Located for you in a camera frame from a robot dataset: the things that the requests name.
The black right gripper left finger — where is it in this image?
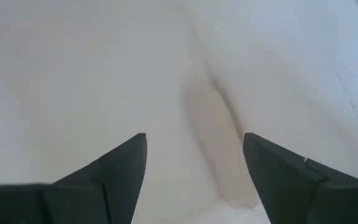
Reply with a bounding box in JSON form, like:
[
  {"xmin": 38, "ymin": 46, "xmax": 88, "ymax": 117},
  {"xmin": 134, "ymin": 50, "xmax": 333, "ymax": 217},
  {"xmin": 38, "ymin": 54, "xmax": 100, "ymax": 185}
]
[{"xmin": 0, "ymin": 133, "xmax": 148, "ymax": 224}]

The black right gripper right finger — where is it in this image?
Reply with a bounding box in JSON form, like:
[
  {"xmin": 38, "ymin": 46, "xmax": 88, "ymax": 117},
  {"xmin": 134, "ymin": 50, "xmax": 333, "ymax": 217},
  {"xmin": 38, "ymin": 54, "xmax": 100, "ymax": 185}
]
[{"xmin": 242, "ymin": 132, "xmax": 358, "ymax": 224}]

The white sheet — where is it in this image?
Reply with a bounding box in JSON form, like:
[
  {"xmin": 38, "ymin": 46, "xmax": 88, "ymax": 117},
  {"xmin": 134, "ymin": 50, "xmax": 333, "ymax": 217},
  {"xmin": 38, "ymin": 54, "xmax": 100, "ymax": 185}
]
[{"xmin": 0, "ymin": 0, "xmax": 358, "ymax": 224}]

